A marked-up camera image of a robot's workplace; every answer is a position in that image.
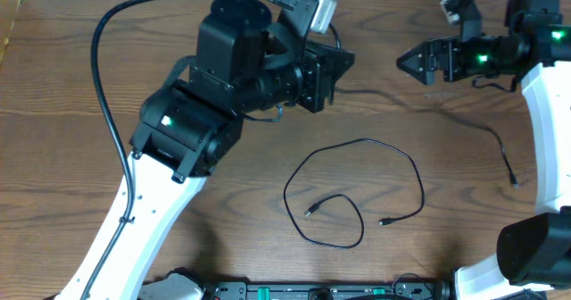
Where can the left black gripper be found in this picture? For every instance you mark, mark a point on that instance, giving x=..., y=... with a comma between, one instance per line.
x=313, y=83

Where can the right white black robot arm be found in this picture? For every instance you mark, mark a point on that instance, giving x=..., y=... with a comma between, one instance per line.
x=533, y=255

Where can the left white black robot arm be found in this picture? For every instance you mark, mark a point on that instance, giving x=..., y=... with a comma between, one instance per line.
x=251, y=55

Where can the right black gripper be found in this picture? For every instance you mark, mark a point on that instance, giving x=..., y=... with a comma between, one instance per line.
x=442, y=60

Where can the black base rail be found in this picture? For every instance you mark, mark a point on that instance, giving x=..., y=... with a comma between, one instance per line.
x=182, y=284

